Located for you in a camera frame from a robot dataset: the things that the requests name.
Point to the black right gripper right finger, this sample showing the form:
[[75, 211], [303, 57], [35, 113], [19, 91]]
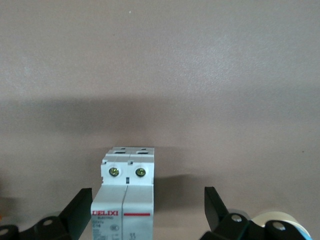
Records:
[[225, 225]]

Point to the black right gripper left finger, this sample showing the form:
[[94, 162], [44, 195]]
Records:
[[62, 220]]

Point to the white red circuit breaker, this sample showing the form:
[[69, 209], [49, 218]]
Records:
[[125, 195]]

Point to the blue dome buzzer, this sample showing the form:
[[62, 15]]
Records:
[[280, 216]]

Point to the brown table cover mat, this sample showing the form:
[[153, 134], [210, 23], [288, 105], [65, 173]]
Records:
[[160, 75]]

